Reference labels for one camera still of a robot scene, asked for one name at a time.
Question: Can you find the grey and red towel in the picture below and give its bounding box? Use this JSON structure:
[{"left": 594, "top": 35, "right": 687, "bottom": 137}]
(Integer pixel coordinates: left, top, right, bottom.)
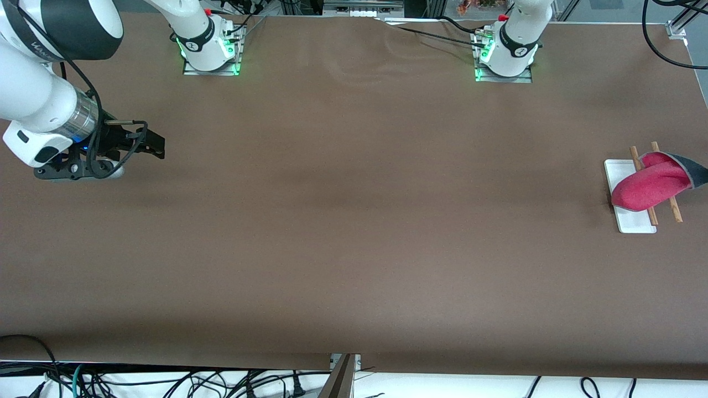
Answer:
[{"left": 611, "top": 151, "right": 708, "bottom": 213}]

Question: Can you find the white rack with wooden bars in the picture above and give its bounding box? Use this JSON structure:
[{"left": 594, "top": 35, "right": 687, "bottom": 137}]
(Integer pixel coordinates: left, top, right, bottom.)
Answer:
[{"left": 603, "top": 142, "right": 683, "bottom": 234}]

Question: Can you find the white power strip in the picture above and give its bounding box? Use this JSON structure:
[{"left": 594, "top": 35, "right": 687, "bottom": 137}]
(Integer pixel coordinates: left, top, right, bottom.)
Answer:
[{"left": 322, "top": 0, "right": 405, "bottom": 18}]

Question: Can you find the orange background clutter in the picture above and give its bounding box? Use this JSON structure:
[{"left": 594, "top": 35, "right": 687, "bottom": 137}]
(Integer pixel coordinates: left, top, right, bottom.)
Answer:
[{"left": 456, "top": 0, "right": 512, "bottom": 15}]

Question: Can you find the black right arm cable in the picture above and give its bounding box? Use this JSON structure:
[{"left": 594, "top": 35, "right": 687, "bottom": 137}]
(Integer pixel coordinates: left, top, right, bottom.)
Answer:
[{"left": 14, "top": 0, "right": 149, "bottom": 180}]

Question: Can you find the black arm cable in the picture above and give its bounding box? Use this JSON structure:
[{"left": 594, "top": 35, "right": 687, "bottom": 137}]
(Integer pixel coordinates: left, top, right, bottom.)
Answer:
[
  {"left": 641, "top": 0, "right": 708, "bottom": 71},
  {"left": 14, "top": 0, "right": 149, "bottom": 180}
]

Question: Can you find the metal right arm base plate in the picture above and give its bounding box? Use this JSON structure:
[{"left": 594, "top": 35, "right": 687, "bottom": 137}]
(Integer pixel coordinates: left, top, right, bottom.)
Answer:
[{"left": 183, "top": 21, "right": 242, "bottom": 76}]

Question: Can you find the black looped floor cable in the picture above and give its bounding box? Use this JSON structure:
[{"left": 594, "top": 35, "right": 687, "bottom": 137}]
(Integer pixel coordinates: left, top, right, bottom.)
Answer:
[{"left": 0, "top": 334, "right": 59, "bottom": 383}]

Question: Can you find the black floor cable tangle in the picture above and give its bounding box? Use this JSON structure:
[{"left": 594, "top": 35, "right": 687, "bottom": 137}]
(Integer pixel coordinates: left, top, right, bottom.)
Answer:
[{"left": 28, "top": 366, "right": 310, "bottom": 398}]

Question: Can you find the thin black table cable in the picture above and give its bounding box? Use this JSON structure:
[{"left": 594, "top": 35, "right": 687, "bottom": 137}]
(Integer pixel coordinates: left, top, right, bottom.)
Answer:
[{"left": 376, "top": 18, "right": 490, "bottom": 50}]

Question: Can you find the brown beam with silver bracket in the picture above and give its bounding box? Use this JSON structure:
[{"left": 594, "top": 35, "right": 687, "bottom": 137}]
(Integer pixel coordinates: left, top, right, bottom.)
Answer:
[{"left": 318, "top": 354, "right": 361, "bottom": 398}]

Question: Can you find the thick black table cable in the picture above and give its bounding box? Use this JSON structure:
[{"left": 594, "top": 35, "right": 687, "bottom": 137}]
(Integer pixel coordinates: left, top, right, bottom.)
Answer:
[{"left": 437, "top": 15, "right": 487, "bottom": 35}]

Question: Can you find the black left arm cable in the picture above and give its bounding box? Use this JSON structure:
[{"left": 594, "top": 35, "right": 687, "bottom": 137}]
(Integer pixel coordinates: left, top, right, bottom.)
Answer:
[{"left": 641, "top": 0, "right": 708, "bottom": 71}]

